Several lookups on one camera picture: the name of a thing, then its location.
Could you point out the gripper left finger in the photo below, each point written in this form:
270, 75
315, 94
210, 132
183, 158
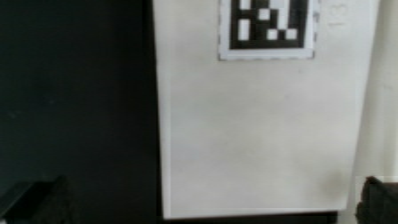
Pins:
38, 203

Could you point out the white box block with markers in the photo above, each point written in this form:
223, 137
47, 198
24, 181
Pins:
260, 116

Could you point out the white long panel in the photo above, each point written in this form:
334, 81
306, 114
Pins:
377, 148

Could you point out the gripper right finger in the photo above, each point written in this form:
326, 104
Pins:
377, 207

